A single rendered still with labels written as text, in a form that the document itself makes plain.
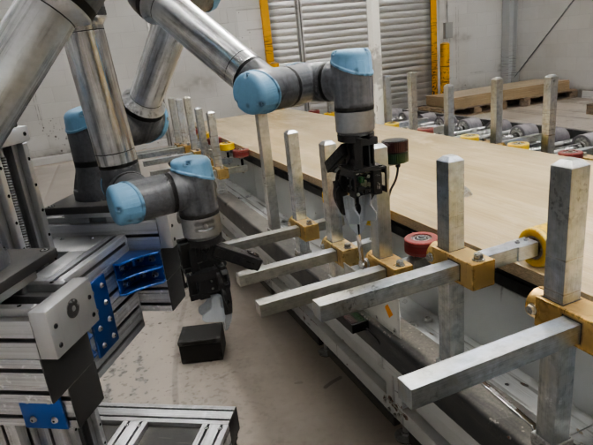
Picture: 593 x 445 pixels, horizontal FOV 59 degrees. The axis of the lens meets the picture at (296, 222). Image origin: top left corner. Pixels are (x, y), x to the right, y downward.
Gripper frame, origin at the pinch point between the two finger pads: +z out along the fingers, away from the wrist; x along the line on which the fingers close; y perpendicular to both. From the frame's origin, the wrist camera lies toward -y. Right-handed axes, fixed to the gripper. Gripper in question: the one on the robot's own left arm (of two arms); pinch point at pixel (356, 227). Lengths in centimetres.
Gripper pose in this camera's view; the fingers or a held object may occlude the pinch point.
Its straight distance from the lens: 110.1
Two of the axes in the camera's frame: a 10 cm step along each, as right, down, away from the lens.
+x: 9.2, -2.1, 3.3
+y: 3.8, 2.7, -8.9
